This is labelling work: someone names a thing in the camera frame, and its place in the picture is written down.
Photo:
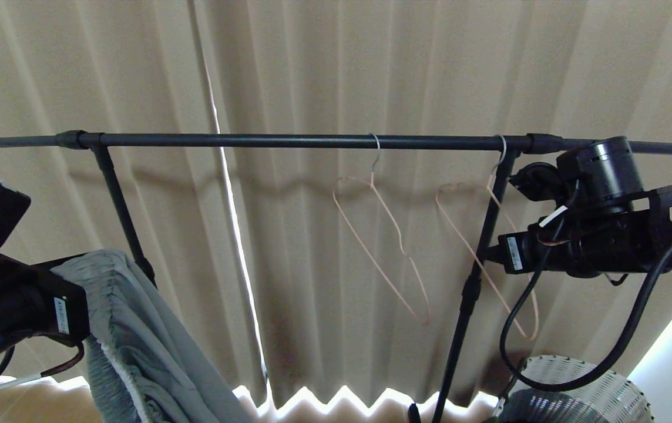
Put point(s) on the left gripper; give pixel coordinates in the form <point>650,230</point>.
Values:
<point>13,299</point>

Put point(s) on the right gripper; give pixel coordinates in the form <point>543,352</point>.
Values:
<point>600,247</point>

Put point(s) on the pink clothes hanger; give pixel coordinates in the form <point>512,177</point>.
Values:
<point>459,235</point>
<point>371,264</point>

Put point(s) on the pale grey shorts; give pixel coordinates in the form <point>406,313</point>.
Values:
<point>148,352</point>

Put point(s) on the white laundry basket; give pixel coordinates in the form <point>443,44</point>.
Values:
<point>606,388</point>

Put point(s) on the black clothes rack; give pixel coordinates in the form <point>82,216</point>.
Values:
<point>254,140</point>

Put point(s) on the beige curtain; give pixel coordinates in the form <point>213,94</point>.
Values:
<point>371,59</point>

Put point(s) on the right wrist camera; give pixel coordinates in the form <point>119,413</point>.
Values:
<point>538,182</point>

